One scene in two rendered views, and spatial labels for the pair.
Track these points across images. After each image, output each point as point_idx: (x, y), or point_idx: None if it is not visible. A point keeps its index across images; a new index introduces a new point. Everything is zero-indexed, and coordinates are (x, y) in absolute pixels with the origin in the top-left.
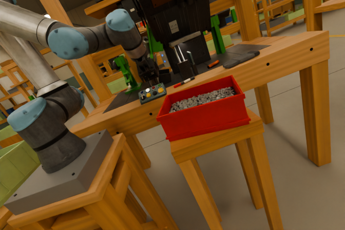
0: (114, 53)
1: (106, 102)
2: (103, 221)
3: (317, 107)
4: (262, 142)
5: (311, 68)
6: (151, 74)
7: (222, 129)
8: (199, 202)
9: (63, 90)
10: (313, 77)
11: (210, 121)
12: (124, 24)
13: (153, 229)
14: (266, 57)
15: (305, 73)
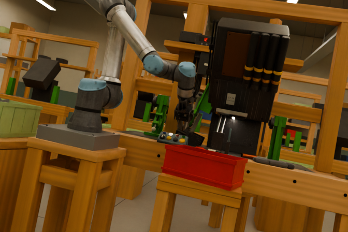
0: (160, 90)
1: (117, 130)
2: (81, 182)
3: None
4: (233, 219)
5: (341, 218)
6: (184, 116)
7: (207, 184)
8: None
9: (117, 86)
10: (339, 230)
11: (202, 171)
12: (188, 72)
13: None
14: (295, 174)
15: (336, 223)
